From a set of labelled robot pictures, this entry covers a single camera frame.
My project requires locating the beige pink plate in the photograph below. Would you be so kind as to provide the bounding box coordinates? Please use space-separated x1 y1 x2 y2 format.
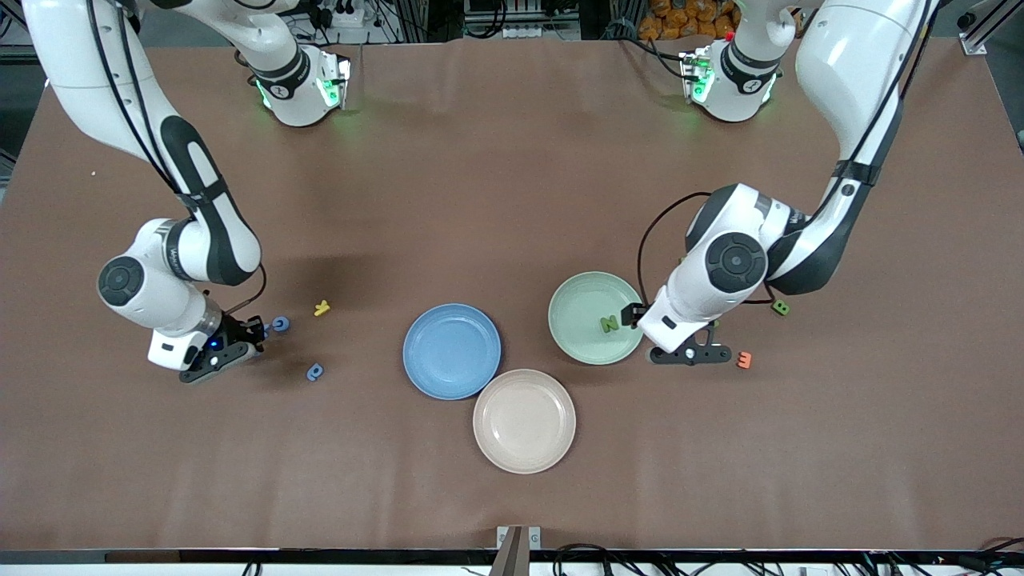
473 369 577 475

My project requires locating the grey metal bracket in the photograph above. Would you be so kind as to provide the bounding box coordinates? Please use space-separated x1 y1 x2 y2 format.
497 526 542 576

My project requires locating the white power strip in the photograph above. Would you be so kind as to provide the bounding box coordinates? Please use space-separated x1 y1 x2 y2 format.
320 0 365 29

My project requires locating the green plate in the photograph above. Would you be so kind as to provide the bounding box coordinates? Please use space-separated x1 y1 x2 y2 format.
548 271 646 366

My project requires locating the black table edge rail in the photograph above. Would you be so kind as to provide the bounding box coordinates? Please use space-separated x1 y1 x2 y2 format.
0 548 1024 566

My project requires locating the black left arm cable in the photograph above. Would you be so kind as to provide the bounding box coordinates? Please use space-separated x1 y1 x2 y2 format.
636 0 937 309

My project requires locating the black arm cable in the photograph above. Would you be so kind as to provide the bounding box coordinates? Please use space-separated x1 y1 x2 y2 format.
636 0 937 309
84 0 269 317

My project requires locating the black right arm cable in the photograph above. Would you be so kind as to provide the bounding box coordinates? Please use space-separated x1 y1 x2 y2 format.
84 0 269 317

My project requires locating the blue plate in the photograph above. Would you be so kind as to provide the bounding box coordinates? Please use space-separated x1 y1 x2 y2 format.
402 303 502 401

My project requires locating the bag of orange items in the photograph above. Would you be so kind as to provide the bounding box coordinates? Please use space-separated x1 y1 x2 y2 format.
638 0 741 41

